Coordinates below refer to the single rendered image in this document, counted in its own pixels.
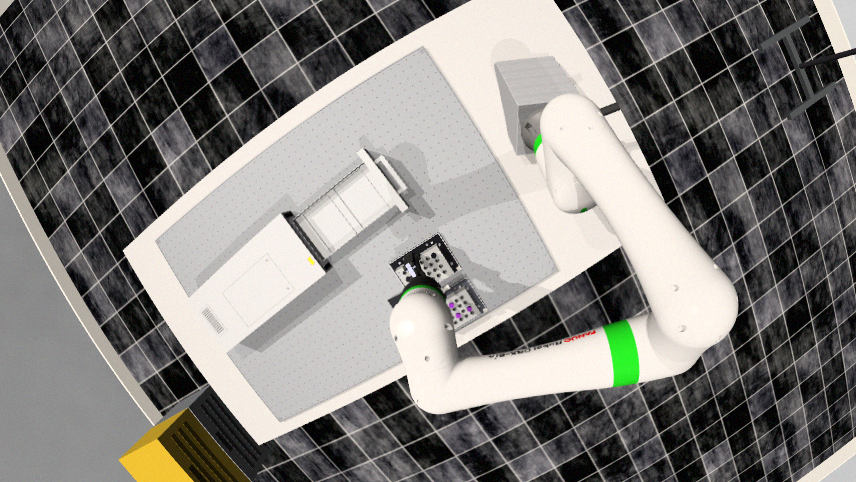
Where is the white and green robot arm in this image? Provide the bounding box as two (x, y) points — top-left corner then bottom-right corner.
(387, 93), (739, 414)

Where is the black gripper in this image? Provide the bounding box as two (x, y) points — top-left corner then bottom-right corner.
(403, 252), (436, 282)

